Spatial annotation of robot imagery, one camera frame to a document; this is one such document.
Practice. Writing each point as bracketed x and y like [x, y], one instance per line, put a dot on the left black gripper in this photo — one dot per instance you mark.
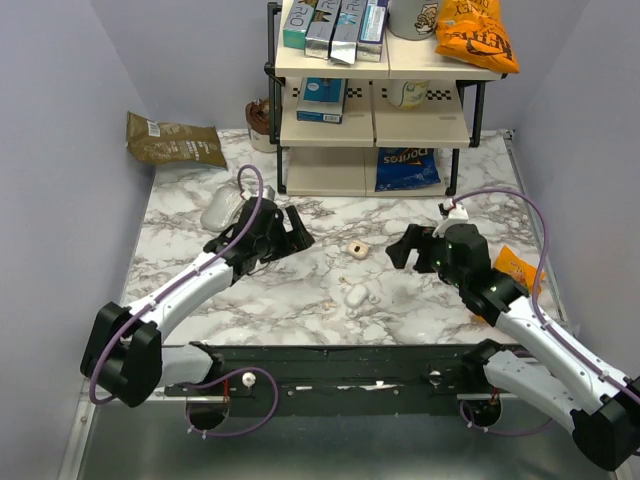
[293, 241]

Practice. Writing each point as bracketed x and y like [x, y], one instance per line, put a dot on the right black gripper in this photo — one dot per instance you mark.
[416, 236]

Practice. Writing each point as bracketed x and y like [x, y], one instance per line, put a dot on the beige earbud charging case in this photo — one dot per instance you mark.
[358, 250]

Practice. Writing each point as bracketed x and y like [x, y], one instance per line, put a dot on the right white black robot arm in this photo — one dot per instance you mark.
[596, 403]

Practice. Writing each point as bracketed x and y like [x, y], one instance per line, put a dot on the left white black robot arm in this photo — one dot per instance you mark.
[126, 355]

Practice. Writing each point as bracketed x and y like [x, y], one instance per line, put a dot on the blue Doritos bag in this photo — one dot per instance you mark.
[405, 169]

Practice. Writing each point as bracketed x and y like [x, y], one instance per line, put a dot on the orange snack bag on table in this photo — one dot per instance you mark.
[515, 270]

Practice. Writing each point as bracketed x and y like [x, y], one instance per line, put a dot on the beige black shelf rack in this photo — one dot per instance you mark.
[340, 160]

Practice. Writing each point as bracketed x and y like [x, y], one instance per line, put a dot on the chocolate cupcake in wrapper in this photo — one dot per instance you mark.
[258, 125]

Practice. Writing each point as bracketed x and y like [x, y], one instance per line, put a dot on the blue box middle shelf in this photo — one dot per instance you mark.
[321, 100]

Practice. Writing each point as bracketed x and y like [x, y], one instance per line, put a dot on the white yellow mug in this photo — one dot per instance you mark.
[407, 94]

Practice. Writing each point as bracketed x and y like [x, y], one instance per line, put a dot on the brown snack bag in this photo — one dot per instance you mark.
[163, 143]

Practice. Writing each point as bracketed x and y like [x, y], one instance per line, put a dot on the silver toothpaste box left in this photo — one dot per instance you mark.
[320, 32]

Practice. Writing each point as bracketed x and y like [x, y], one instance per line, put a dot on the silver toothpaste box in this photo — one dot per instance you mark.
[346, 34]
[320, 32]

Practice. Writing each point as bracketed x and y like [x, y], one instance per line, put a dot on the silver toothpaste box middle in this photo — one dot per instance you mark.
[346, 34]

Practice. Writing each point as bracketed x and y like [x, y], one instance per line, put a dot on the teal toothpaste box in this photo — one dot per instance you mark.
[297, 23]

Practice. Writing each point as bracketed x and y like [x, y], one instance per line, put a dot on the blue white toothpaste box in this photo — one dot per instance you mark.
[371, 37]

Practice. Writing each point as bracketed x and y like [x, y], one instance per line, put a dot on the orange chips bag on shelf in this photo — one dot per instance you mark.
[472, 31]

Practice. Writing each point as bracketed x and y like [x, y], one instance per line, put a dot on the grey printed mug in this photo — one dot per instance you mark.
[413, 19]

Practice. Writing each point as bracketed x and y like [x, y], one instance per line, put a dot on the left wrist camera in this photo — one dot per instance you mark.
[268, 193]

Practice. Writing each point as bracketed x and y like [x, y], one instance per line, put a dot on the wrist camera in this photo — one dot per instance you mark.
[268, 193]
[452, 214]

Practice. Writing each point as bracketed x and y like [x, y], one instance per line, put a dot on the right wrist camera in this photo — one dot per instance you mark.
[452, 214]

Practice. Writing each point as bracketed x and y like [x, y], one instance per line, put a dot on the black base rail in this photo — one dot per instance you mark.
[345, 381]

